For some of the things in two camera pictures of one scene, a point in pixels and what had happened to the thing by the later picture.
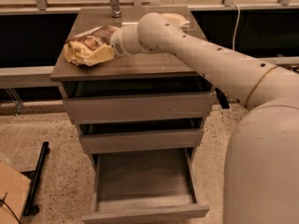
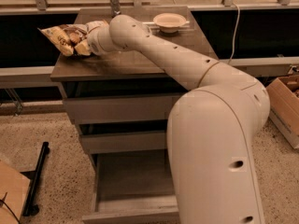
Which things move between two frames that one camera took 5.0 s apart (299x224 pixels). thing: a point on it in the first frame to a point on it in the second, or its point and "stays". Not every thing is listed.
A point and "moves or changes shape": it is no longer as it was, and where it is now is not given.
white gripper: [118, 44] to [93, 45]
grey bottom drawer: [141, 186] stays
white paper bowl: [176, 19] stays
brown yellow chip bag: [91, 48] moves or changes shape
